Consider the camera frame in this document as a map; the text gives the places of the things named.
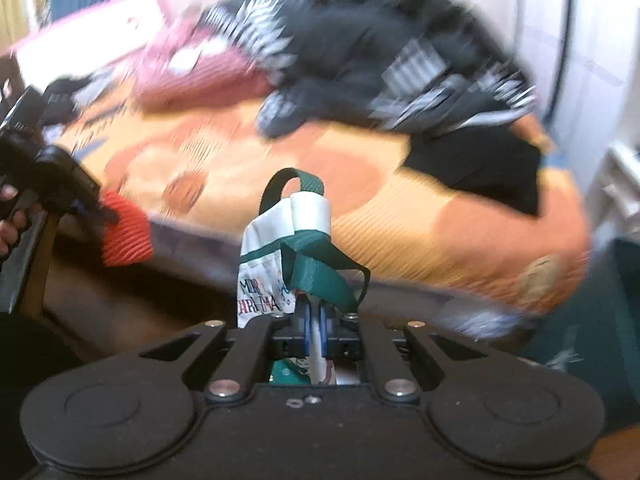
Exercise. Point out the white wardrobe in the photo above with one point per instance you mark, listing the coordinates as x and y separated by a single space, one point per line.
590 35

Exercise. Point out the teal bin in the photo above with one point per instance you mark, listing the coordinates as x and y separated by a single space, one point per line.
600 310

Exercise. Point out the pink white headboard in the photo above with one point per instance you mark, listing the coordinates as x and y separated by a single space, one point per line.
100 15

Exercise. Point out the black leaf print quilt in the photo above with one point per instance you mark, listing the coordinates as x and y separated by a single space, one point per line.
375 45

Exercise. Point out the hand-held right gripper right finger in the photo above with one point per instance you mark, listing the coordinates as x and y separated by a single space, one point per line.
324 332

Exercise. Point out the dark wooden bed frame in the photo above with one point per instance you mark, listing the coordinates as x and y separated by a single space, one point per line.
150 300

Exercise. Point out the white bookshelf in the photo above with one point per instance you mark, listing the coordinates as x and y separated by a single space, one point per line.
620 170

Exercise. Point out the yellow patterned curtain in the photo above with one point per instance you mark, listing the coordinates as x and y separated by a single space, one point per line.
20 10

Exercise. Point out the person's left hand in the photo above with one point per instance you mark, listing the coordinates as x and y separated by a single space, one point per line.
7 240

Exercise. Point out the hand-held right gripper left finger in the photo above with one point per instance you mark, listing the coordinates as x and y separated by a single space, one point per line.
300 332

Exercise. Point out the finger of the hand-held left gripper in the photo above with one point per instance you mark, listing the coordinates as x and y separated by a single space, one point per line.
85 190

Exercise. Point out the grey black garment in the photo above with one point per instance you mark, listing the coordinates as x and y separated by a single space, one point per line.
65 95

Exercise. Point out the black cloth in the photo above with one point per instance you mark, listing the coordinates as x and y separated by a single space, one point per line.
475 170

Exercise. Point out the wooden chair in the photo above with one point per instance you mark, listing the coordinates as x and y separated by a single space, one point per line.
45 260

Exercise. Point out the orange floral bedspread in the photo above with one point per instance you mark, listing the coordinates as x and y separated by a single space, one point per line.
400 240

